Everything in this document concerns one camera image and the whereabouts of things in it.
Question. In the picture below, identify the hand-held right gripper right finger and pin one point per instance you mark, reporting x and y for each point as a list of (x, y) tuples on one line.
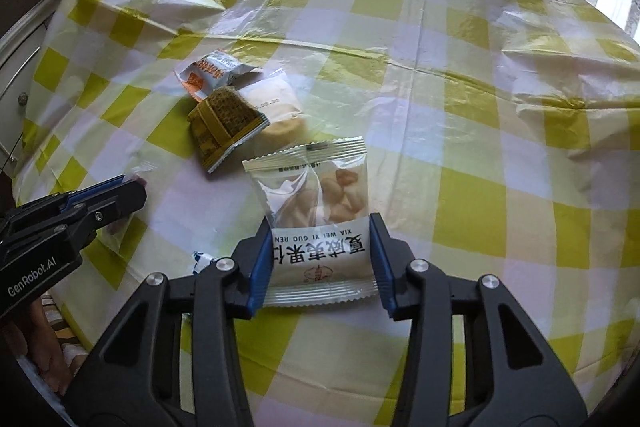
[(381, 257)]

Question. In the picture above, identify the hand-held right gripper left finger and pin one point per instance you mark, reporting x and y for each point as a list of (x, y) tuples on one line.
[(262, 267)]

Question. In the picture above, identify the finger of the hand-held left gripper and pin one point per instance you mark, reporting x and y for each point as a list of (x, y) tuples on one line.
[(95, 189), (115, 202)]

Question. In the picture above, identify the clear red snack packet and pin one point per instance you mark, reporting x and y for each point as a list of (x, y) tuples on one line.
[(141, 174)]

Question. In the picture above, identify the white nut snack packet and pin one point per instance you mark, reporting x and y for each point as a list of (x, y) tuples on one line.
[(310, 192)]

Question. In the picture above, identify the person's left forearm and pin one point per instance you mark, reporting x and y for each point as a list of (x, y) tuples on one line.
[(40, 347)]

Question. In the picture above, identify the white blue snack packet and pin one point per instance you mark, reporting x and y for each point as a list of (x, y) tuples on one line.
[(202, 263)]

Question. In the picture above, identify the striped beige cover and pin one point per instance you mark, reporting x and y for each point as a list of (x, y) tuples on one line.
[(65, 332)]

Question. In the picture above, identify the brown gold snack packet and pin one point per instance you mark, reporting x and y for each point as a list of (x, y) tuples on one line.
[(222, 122)]

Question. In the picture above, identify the clear pale pastry packet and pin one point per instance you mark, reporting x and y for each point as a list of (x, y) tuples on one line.
[(275, 107)]

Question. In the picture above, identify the orange white snack packet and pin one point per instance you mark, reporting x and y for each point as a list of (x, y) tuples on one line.
[(210, 72)]

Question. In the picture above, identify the yellow white checked tablecloth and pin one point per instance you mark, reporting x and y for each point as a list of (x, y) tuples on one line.
[(450, 107)]

